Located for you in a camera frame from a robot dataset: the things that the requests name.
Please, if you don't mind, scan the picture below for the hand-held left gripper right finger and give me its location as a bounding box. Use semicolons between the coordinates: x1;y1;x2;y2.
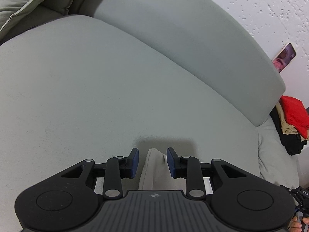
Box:
166;147;247;200

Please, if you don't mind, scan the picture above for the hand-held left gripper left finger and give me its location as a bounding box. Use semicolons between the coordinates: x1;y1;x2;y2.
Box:
60;147;140;200

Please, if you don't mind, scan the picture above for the light grey garment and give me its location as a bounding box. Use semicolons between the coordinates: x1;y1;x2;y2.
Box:
94;147;214;195

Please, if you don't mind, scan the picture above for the person's right hand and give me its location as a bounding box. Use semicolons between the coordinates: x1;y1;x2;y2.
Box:
288;216;309;232

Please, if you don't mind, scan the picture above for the black folded garment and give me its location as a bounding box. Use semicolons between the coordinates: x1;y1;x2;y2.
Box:
269;107;307;156

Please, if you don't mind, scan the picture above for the tan folded garment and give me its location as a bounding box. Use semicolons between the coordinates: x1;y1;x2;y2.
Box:
275;101;302;135

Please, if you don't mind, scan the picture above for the grey sofa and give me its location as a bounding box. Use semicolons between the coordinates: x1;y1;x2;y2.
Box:
0;0;302;232

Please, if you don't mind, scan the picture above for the red folded garment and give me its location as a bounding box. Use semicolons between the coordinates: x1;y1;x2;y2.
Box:
280;96;309;139

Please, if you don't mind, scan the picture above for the pink phone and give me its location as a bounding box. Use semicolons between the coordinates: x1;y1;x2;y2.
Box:
272;43;297;73

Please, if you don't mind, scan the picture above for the large grey-green pillow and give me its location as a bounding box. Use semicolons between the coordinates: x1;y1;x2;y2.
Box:
0;0;64;38

